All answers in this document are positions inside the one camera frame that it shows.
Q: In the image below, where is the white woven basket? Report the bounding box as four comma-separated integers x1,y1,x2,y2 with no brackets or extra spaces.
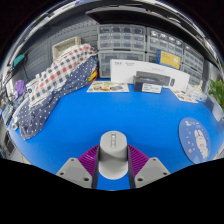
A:
51,36,82,61

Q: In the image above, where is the red blue checkered cloth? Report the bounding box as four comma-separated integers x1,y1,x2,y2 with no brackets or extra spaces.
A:
28,43,99,108

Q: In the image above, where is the navy polka dot cloth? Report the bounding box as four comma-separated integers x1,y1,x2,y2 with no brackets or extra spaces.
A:
15,54,100,141

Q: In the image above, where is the green potted plant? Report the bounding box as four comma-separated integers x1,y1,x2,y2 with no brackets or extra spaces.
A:
205,78,224,123

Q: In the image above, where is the purple toy figure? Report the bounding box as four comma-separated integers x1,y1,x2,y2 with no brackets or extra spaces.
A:
14,79,27,97

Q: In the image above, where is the yellow red toy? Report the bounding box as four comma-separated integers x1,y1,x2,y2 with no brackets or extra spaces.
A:
87,69,100,85

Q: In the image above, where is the yellow cardboard box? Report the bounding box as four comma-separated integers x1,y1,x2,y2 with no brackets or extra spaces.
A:
155,49,182,70

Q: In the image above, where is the food picture sticker sheet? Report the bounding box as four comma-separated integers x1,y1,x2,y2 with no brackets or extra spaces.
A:
86,80,130,94

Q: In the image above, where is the small black box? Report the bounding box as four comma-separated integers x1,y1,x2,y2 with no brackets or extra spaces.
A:
132,75,163,95

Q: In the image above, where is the teal plastic bin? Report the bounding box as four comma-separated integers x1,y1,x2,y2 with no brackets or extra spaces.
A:
12,54,26,68

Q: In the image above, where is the grey computer mouse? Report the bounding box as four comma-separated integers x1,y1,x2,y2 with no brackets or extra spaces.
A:
98,130,129,181

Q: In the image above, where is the white blue tissue box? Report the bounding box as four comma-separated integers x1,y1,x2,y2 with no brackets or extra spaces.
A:
186,83,208,103

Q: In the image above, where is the round blue cartoon mouse pad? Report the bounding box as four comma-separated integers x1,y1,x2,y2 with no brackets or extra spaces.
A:
178,116,213,165

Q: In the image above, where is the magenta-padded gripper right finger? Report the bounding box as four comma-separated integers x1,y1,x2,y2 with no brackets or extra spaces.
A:
127,144,172,190

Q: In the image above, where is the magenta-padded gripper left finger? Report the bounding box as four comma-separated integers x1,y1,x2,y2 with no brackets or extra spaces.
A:
55,144,101,190

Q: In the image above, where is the cartoon sticker sheet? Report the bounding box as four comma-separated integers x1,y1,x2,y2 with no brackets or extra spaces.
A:
171,89,199,104

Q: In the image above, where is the long white keyboard box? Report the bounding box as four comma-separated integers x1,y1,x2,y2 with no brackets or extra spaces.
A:
109,59,191,93

